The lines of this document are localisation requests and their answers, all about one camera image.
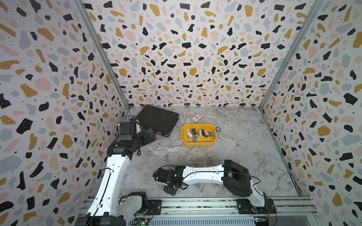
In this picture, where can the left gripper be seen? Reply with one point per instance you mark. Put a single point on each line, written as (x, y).
(147, 140)

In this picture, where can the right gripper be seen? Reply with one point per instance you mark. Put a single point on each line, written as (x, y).
(169, 192)

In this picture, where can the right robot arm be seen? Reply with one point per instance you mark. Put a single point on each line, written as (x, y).
(234, 177)

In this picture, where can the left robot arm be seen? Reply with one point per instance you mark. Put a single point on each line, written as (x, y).
(106, 209)

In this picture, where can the yellow storage box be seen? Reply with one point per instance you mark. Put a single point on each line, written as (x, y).
(201, 141)

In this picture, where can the playing card box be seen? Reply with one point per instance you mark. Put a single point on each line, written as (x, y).
(197, 118)

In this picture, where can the black flat case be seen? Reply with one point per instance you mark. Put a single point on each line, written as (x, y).
(160, 120)

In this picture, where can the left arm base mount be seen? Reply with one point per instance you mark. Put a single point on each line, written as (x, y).
(152, 207)

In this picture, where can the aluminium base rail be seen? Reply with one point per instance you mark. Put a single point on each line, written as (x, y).
(223, 211)

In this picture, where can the left aluminium corner post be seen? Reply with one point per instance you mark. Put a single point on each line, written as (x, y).
(79, 5)

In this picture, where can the aluminium corner post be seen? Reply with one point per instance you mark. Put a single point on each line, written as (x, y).
(79, 5)
(317, 4)

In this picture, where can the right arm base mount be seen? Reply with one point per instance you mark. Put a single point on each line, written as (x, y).
(245, 207)

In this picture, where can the right aluminium corner post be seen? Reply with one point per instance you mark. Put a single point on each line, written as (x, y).
(317, 4)

